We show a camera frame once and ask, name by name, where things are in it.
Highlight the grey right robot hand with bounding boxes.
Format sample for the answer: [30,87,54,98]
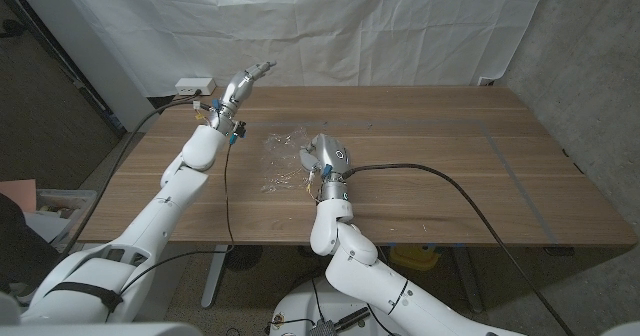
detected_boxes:
[298,133,352,202]

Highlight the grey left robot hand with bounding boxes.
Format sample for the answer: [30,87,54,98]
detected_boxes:
[204,60,278,137]

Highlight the clear plastic wrap sheet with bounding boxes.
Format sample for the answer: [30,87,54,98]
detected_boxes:
[259,127,321,195]

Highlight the white power strip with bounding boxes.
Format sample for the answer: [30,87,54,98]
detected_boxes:
[174,77,217,97]

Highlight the white wrinkled backdrop cloth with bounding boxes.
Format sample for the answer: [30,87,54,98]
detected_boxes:
[52,0,554,98]

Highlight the yellow object under table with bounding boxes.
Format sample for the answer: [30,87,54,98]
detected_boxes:
[388,244,441,272]

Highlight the black round floor object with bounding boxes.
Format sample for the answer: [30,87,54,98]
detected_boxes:
[223,244,264,272]

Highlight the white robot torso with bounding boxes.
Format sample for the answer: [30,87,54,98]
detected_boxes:
[268,274,414,336]

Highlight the black tool on torso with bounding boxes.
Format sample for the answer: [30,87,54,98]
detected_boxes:
[333,306,372,333]

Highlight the white table leg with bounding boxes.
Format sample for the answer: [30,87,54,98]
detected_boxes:
[200,244,229,310]

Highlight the grey table leg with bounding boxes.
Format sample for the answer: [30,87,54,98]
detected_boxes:
[452,245,485,315]

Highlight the clear plastic storage bin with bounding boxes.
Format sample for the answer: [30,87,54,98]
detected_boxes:
[35,188,99,247]

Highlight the orange flat board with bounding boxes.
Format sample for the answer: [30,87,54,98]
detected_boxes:
[0,178,38,214]

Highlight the person in dark trousers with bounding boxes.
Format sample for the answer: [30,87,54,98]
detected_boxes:
[0,193,61,292]

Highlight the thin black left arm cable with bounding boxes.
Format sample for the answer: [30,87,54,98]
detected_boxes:
[117,143,236,297]

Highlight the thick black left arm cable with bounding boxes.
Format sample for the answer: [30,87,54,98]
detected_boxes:
[59,97,214,262]

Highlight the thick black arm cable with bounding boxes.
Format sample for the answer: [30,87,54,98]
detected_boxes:
[342,163,576,336]
[59,97,214,262]

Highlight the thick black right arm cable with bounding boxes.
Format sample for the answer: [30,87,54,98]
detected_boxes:
[342,163,576,336]

